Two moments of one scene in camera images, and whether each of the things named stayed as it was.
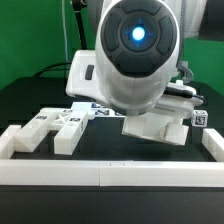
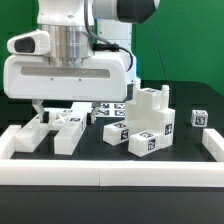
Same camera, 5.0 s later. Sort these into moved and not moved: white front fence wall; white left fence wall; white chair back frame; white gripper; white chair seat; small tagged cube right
Moved: white chair seat; white gripper
Not moved: small tagged cube right; white front fence wall; white chair back frame; white left fence wall
